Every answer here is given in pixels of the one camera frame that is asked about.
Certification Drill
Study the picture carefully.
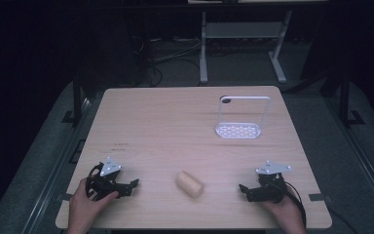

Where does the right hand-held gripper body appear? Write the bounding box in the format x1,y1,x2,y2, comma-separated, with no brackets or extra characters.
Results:
251,160,292,205

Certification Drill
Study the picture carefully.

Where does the person's right hand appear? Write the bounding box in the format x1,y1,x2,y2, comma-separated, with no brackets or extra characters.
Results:
260,185,307,234

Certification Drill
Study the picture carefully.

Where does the beige bread roll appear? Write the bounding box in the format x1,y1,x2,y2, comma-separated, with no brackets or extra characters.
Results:
174,170,206,199

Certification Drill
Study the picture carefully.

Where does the black metal stand post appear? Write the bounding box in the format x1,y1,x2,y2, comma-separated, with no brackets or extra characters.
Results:
61,69,85,125
337,66,366,128

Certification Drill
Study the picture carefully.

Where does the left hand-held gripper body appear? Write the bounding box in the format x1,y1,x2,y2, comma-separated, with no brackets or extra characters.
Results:
86,156,127,201

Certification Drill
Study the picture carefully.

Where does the bundle of floor cables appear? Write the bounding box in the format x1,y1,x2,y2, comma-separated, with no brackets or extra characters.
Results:
130,34,203,88

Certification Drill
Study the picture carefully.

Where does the white metal rack perforated base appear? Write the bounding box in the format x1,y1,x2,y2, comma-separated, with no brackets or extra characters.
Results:
214,95,272,140

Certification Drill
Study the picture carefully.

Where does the person's left hand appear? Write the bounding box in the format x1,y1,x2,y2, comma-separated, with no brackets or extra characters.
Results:
66,177,120,234

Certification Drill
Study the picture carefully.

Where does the white metal desk frame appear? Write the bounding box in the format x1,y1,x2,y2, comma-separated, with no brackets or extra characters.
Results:
199,9,294,86

